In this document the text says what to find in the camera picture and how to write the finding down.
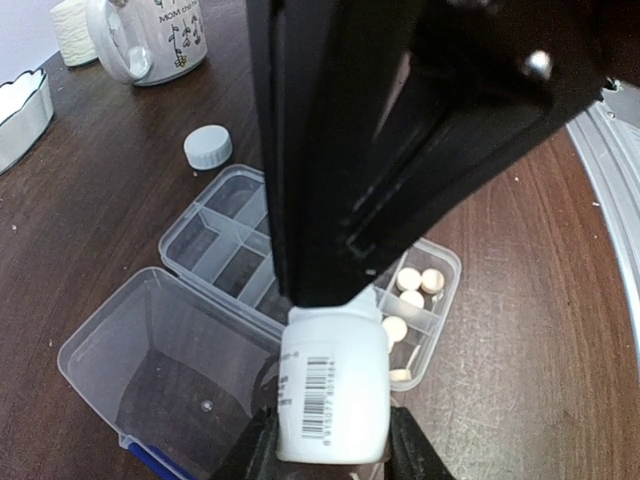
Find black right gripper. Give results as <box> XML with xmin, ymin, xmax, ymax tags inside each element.
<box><xmin>344</xmin><ymin>1</ymin><xmax>639</xmax><ymax>298</ymax></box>

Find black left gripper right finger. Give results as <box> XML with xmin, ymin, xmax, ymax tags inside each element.
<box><xmin>387</xmin><ymin>407</ymin><xmax>455</xmax><ymax>480</ymax></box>

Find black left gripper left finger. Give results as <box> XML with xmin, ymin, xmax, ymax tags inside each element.
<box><xmin>209</xmin><ymin>408</ymin><xmax>279</xmax><ymax>480</ymax></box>

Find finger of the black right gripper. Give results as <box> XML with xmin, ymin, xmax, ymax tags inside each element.
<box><xmin>246</xmin><ymin>1</ymin><xmax>430</xmax><ymax>307</ymax></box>

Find white pill bottle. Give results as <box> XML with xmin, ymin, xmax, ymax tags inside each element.
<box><xmin>277</xmin><ymin>287</ymin><xmax>391</xmax><ymax>465</ymax></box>

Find clear plastic pill organizer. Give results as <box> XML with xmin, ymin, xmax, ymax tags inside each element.
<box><xmin>58</xmin><ymin>165</ymin><xmax>461</xmax><ymax>479</ymax></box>

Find white bottle cap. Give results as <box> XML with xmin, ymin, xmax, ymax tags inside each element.
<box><xmin>183</xmin><ymin>125</ymin><xmax>233</xmax><ymax>171</ymax></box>

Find white pills in organizer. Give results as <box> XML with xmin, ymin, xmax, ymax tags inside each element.
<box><xmin>382</xmin><ymin>267</ymin><xmax>445</xmax><ymax>392</ymax></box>

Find floral mug yellow inside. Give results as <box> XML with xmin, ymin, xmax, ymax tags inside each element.
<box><xmin>86</xmin><ymin>0</ymin><xmax>208</xmax><ymax>86</ymax></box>

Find cream textured mug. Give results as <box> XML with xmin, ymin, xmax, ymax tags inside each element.
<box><xmin>49</xmin><ymin>0</ymin><xmax>98</xmax><ymax>68</ymax></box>

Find white scalloped bowl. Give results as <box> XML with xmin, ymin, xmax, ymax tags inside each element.
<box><xmin>1</xmin><ymin>68</ymin><xmax>54</xmax><ymax>173</ymax></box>

